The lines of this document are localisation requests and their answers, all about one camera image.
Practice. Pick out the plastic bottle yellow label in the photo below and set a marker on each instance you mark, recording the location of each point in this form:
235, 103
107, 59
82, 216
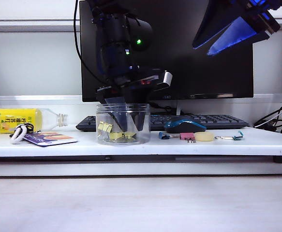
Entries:
17, 118

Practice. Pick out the pink binder clip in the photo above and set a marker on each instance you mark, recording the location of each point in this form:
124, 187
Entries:
186, 136

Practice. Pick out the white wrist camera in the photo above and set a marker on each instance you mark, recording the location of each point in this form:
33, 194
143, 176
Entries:
167, 79

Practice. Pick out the black computer keyboard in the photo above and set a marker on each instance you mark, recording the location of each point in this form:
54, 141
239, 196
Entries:
215, 120

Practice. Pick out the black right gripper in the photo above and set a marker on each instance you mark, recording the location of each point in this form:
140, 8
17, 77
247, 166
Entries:
259, 17

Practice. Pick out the beige tape roll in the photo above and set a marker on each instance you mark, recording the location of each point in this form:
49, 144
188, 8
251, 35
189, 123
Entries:
203, 137

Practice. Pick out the black computer monitor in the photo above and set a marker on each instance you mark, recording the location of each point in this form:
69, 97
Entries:
203, 77

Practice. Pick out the aluminium partition frame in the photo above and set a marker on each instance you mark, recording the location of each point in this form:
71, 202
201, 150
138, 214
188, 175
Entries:
34, 26

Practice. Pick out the teal binder clip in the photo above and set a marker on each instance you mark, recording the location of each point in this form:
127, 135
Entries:
239, 137

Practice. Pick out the black and blue mouse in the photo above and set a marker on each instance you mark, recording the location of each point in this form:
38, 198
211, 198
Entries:
184, 127

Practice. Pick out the black riser foot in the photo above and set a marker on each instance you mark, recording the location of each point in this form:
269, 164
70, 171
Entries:
279, 160

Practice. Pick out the silver monitor stand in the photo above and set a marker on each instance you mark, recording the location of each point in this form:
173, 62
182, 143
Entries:
178, 108

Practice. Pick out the white desk riser shelf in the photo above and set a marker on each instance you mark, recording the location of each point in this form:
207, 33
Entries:
131, 149

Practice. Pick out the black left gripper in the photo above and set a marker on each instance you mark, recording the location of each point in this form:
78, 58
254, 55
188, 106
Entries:
136, 89

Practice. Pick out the blue and orange card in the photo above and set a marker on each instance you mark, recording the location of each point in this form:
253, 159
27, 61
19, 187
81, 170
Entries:
51, 140

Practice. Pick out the blue binder clip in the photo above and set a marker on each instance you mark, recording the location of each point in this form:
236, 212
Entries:
163, 136

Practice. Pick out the round transparent plastic jar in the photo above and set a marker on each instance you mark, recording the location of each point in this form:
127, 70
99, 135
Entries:
99, 113

